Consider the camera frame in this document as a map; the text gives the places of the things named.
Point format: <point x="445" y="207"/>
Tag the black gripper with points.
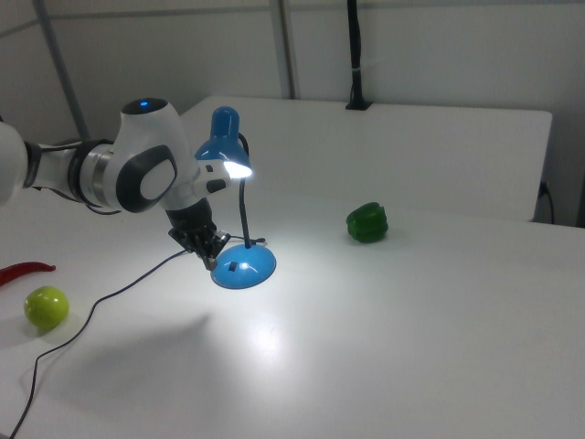
<point x="191" y="226"/>

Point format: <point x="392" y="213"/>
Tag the blue desk lamp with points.
<point x="249" y="267"/>

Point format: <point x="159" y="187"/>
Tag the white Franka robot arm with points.
<point x="144" y="137"/>

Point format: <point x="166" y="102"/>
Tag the green bell pepper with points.
<point x="368" y="222"/>

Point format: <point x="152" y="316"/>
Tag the green apple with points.
<point x="46" y="307"/>

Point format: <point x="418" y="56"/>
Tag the red chili pepper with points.
<point x="23" y="270"/>

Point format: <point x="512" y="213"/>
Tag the black clamped pole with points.
<point x="355" y="50"/>

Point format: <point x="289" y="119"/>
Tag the grey partition post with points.
<point x="287" y="50"/>
<point x="61" y="68"/>

